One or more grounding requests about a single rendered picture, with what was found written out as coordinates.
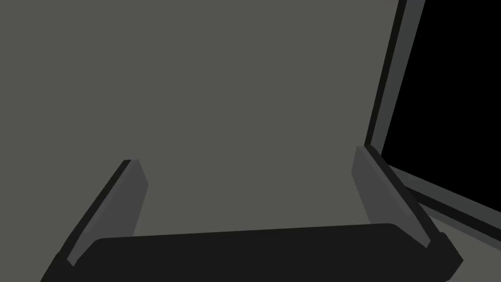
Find dark window with grey frame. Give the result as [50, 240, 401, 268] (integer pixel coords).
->
[364, 0, 501, 240]

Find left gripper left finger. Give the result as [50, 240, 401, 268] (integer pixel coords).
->
[54, 158, 149, 267]

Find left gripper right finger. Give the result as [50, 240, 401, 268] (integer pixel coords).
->
[351, 144, 445, 249]

